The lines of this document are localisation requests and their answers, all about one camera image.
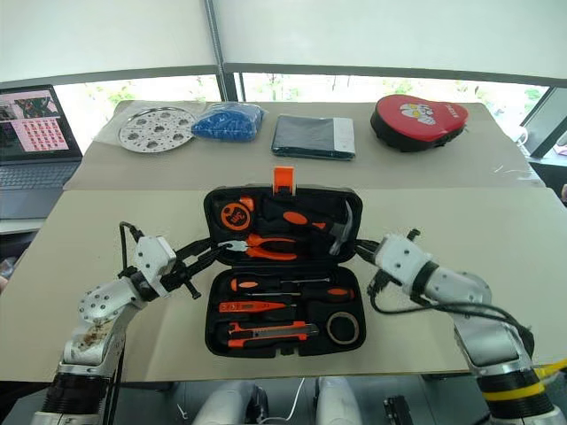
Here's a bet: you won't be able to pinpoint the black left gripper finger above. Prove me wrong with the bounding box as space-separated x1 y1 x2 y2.
175 237 214 261
182 243 232 275

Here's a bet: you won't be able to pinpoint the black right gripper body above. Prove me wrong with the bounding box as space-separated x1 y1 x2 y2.
367 250 389 297

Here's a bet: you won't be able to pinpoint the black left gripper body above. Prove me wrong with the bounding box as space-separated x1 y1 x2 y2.
161 263 200 300

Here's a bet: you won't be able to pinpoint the orange black handled screwdriver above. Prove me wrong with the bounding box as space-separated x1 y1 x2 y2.
229 277 331 293
243 287 356 305

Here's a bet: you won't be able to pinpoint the orange voltage tester pen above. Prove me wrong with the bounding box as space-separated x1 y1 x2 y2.
218 300 287 313

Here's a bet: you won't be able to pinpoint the black electrical tape roll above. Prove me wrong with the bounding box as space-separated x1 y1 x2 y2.
326 311 360 346

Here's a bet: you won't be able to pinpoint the black plastic tool case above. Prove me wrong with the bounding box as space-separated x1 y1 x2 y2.
202 166 368 359

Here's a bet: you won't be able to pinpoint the orange black utility knife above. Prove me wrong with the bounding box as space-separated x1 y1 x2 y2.
226 321 321 348

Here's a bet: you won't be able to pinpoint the orange round tape measure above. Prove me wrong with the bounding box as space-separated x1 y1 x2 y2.
220 199 256 232

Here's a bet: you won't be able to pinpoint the perforated steel steamer plate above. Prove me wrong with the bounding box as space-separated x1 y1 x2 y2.
118 108 198 155

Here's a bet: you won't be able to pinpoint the dark folded cloth package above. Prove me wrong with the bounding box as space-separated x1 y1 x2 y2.
270 114 357 161

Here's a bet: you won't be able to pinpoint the grey rounded robot leg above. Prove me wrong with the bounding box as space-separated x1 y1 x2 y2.
193 381 268 425
315 375 362 425

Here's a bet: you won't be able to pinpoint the blue bag of pieces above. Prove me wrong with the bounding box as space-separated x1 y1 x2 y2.
190 102 266 143

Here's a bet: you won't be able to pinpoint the small black ribbed block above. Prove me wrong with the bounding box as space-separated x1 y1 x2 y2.
382 395 411 425

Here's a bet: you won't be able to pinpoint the red heart-shaped case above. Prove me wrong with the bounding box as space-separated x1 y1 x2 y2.
369 94 470 154

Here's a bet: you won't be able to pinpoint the black laptop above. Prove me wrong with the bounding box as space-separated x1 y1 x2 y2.
0 83 85 220

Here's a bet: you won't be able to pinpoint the dark framed panel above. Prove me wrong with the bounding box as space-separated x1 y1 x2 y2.
519 86 567 161

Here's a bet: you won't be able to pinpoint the ribbed metal conduit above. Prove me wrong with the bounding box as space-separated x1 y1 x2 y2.
204 0 225 67

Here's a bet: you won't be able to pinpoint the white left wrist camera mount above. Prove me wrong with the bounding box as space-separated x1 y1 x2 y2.
135 236 177 298

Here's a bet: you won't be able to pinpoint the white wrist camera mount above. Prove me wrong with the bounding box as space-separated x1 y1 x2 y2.
374 233 434 289
135 236 177 298

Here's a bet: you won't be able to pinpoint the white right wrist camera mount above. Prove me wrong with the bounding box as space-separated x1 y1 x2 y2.
374 233 434 289

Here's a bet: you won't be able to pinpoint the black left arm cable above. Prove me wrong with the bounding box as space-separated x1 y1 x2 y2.
117 220 145 281

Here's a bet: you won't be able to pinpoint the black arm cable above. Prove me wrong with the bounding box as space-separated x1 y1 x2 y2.
117 220 145 281
367 228 537 355

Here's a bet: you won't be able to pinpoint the orange handled pliers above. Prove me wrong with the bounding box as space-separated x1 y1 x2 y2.
217 233 299 262

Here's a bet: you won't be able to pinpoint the orange black handled hammer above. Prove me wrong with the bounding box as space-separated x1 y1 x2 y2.
260 198 358 256

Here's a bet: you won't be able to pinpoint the thin white cable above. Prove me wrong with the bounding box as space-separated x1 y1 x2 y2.
264 377 307 422

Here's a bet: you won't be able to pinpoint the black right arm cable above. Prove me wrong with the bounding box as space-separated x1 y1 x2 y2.
367 228 537 355

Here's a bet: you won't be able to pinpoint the grey window frame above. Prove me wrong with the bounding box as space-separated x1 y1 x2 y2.
0 62 567 104

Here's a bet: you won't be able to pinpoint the yellow cable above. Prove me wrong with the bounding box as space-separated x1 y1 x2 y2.
533 357 567 383

